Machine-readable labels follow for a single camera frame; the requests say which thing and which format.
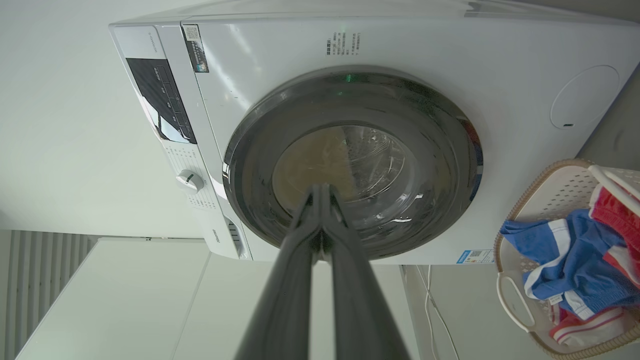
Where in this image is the white cabinet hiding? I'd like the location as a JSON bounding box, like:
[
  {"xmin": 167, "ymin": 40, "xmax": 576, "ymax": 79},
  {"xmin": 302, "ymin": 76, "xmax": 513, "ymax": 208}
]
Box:
[{"xmin": 15, "ymin": 237, "xmax": 422, "ymax": 360}]

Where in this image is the silver control knob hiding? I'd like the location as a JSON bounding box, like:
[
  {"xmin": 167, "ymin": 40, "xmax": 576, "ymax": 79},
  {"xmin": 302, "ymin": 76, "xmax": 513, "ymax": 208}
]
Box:
[{"xmin": 175, "ymin": 169, "xmax": 206, "ymax": 195}]

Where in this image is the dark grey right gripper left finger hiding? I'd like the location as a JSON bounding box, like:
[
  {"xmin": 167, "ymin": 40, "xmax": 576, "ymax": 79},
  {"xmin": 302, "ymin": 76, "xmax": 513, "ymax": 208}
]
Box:
[{"xmin": 234, "ymin": 183, "xmax": 324, "ymax": 360}]

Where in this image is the blue energy label sticker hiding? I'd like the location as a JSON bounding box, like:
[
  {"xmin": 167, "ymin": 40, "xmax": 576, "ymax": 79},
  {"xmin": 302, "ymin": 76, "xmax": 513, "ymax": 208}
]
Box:
[{"xmin": 455, "ymin": 249, "xmax": 496, "ymax": 265}]

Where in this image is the white ribbed panel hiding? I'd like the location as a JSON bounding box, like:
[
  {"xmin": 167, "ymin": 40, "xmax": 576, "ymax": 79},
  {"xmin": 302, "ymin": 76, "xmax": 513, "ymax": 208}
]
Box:
[{"xmin": 4, "ymin": 229, "xmax": 98, "ymax": 360}]

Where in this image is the thin white cable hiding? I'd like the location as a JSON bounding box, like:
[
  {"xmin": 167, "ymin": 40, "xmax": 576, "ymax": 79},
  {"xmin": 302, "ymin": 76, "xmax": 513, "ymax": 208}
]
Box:
[
  {"xmin": 415, "ymin": 265, "xmax": 461, "ymax": 360},
  {"xmin": 424, "ymin": 265, "xmax": 437, "ymax": 360}
]

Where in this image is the round white filter cover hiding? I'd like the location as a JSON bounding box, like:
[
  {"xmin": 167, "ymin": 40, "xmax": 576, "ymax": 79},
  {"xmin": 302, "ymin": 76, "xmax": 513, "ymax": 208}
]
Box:
[{"xmin": 549, "ymin": 64, "xmax": 621, "ymax": 130}]

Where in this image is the round black glass washer door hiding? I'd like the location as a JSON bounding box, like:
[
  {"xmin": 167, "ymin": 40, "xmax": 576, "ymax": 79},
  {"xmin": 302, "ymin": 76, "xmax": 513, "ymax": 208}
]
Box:
[{"xmin": 222, "ymin": 65, "xmax": 484, "ymax": 261}]

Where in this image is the blue white-striped garment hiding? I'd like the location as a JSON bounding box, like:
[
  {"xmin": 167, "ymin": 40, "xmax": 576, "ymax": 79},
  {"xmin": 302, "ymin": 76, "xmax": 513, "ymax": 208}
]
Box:
[{"xmin": 500, "ymin": 208, "xmax": 640, "ymax": 321}]

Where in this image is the black display panel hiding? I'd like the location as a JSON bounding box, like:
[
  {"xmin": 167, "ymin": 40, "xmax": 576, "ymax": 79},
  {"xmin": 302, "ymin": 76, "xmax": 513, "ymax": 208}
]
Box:
[{"xmin": 125, "ymin": 57, "xmax": 197, "ymax": 145}]

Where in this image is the red white-striped garment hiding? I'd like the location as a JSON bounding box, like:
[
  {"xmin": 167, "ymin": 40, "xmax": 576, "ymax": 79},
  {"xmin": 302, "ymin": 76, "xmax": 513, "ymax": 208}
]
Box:
[{"xmin": 547, "ymin": 183, "xmax": 640, "ymax": 347}]

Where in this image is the white woven-rim laundry basket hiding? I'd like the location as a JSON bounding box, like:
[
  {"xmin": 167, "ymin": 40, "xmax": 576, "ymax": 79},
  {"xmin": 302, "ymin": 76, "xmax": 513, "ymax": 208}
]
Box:
[{"xmin": 493, "ymin": 158, "xmax": 640, "ymax": 360}]

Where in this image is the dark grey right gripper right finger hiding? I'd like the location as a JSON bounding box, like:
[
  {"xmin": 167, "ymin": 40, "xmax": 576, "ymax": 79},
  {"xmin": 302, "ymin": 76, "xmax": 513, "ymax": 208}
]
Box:
[{"xmin": 322, "ymin": 183, "xmax": 412, "ymax": 360}]

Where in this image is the dark QR code sticker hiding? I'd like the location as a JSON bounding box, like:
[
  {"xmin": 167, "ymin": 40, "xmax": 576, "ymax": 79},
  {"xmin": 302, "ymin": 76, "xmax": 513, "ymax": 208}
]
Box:
[{"xmin": 182, "ymin": 24, "xmax": 210, "ymax": 74}]

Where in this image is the white front-load washing machine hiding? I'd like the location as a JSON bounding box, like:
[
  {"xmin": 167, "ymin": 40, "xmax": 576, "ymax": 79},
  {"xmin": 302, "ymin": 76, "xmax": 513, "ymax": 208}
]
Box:
[{"xmin": 109, "ymin": 0, "xmax": 640, "ymax": 266}]

